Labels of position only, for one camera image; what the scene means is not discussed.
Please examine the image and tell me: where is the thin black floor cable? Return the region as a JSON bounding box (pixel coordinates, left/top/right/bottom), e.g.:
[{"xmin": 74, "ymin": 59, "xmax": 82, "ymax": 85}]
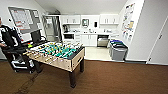
[{"xmin": 14, "ymin": 71, "xmax": 38, "ymax": 94}]

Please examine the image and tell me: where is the green foosball table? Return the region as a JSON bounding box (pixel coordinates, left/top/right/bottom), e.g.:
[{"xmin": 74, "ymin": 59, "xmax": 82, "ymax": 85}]
[{"xmin": 23, "ymin": 41, "xmax": 86, "ymax": 89}]

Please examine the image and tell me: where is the blue-lidded bin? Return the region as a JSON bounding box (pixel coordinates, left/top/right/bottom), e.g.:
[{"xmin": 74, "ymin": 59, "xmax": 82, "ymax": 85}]
[{"xmin": 109, "ymin": 38, "xmax": 121, "ymax": 44}]

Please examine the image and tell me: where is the black monitor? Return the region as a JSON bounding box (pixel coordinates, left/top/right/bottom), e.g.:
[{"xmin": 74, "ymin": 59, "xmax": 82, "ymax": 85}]
[{"xmin": 30, "ymin": 29, "xmax": 46, "ymax": 43}]

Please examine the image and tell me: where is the white double-door base cabinet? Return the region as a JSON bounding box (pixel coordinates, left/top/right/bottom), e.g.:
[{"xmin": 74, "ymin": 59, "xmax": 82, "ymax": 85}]
[{"xmin": 79, "ymin": 33, "xmax": 98, "ymax": 48}]

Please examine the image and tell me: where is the white door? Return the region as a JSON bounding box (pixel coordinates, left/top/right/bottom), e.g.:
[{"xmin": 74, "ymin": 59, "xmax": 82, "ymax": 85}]
[{"xmin": 146, "ymin": 19, "xmax": 168, "ymax": 66}]

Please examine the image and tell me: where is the white drawer steel handle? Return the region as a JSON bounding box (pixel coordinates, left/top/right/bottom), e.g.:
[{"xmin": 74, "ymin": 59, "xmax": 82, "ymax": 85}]
[
  {"xmin": 73, "ymin": 39, "xmax": 81, "ymax": 46},
  {"xmin": 109, "ymin": 33, "xmax": 120, "ymax": 38},
  {"xmin": 73, "ymin": 36, "xmax": 81, "ymax": 40},
  {"xmin": 73, "ymin": 33, "xmax": 81, "ymax": 37}
]

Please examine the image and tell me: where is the person in black shirt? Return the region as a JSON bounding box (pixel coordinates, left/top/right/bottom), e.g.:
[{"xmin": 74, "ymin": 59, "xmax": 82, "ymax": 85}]
[{"xmin": 0, "ymin": 16, "xmax": 23, "ymax": 48}]

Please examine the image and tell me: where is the black built-in microwave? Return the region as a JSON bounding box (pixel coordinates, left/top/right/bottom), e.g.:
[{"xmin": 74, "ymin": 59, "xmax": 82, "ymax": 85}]
[{"xmin": 63, "ymin": 33, "xmax": 75, "ymax": 41}]

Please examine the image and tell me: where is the colourful wall poster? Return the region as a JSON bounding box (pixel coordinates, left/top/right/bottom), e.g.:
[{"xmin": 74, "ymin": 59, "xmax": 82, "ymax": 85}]
[{"xmin": 121, "ymin": 2, "xmax": 137, "ymax": 42}]

